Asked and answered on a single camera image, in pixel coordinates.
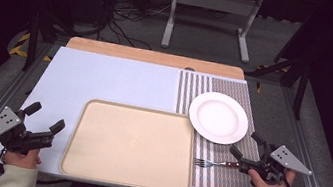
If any white round plate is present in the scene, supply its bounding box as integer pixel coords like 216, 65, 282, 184
184, 87, 254, 148

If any person's left hand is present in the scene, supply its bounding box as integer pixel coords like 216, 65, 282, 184
2, 143, 44, 172

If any striped woven placemat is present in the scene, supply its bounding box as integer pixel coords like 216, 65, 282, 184
163, 70, 275, 187

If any grey metal stand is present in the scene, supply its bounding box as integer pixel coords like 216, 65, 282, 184
159, 0, 265, 66

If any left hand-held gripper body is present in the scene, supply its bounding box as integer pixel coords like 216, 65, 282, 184
0, 105, 58, 160

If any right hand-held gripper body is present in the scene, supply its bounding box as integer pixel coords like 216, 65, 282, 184
236, 138, 316, 187

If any bundle of floor cables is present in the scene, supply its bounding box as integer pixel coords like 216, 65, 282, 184
98, 0, 229, 63

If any beige rectangular tray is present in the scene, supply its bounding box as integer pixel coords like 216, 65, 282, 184
57, 95, 203, 187

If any black tripod stand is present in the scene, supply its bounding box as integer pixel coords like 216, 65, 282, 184
238, 5, 322, 122
9, 0, 79, 80

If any fork with brown handle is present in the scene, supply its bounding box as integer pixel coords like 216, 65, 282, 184
193, 155, 242, 174

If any yellow black floor tape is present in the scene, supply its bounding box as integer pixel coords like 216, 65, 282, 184
7, 30, 57, 63

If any wooden board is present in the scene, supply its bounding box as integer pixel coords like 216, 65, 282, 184
65, 34, 248, 82

